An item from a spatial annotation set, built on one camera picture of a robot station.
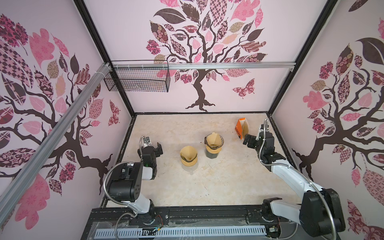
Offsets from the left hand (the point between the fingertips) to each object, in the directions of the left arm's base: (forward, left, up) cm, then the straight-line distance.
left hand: (151, 145), depth 94 cm
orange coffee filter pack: (+13, -61, +2) cm, 63 cm away
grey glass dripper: (-3, -40, +4) cm, 40 cm away
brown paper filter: (0, -40, +8) cm, 41 cm away
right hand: (+1, -63, +12) cm, 64 cm away
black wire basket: (+36, +9, +28) cm, 46 cm away
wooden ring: (-6, -40, +4) cm, 40 cm away
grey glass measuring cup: (-6, -39, -2) cm, 39 cm away
